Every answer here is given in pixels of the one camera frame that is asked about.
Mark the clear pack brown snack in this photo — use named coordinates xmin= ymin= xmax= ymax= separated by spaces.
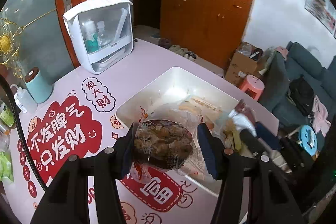
xmin=130 ymin=103 xmax=214 ymax=184

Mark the white snack packet red print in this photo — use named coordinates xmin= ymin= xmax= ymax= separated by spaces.
xmin=228 ymin=109 xmax=257 ymax=137

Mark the blue round stool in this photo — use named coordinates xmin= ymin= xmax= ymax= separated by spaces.
xmin=298 ymin=125 xmax=317 ymax=156

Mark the pink plastic stool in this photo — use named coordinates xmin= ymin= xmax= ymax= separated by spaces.
xmin=240 ymin=75 xmax=265 ymax=101

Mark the green tissue pack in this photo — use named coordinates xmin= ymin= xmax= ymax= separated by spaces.
xmin=0 ymin=151 xmax=14 ymax=182

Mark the teal sofa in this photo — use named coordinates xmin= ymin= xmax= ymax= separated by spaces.
xmin=259 ymin=42 xmax=335 ymax=143

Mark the cardboard box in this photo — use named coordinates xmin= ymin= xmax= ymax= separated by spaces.
xmin=224 ymin=42 xmax=264 ymax=87

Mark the white plastic bin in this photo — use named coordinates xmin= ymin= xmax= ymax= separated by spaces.
xmin=116 ymin=67 xmax=278 ymax=196

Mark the green label glass bottle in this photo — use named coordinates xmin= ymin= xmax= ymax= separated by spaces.
xmin=0 ymin=101 xmax=15 ymax=127

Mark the white squeeze bottle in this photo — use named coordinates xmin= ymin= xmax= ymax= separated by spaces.
xmin=10 ymin=84 xmax=38 ymax=113

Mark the light blue canister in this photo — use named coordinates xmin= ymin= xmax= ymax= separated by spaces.
xmin=24 ymin=67 xmax=53 ymax=103

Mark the brown wooden cabinet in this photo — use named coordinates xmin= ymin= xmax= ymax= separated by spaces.
xmin=160 ymin=0 xmax=253 ymax=68

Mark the white storage box clear window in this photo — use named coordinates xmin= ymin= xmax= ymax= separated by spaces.
xmin=63 ymin=0 xmax=134 ymax=75

